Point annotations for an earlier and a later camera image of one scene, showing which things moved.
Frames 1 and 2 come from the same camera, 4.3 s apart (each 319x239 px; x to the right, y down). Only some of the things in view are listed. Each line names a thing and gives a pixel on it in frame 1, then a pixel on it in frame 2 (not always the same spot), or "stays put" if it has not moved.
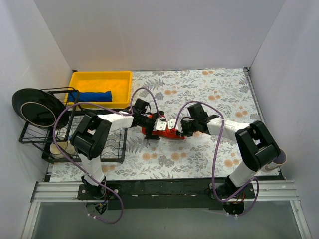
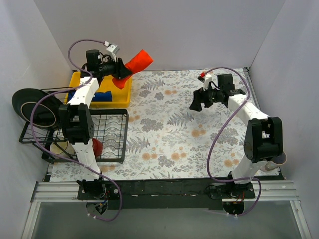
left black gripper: [151, 128] → [119, 68]
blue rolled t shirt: [90, 96] stays put
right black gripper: [183, 127] → [204, 96]
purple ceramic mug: [280, 159] stays put
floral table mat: [183, 125] stays put
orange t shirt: [169, 134] → [140, 61]
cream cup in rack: [67, 147] stays put
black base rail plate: [165, 194] stays put
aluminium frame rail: [67, 191] stays put
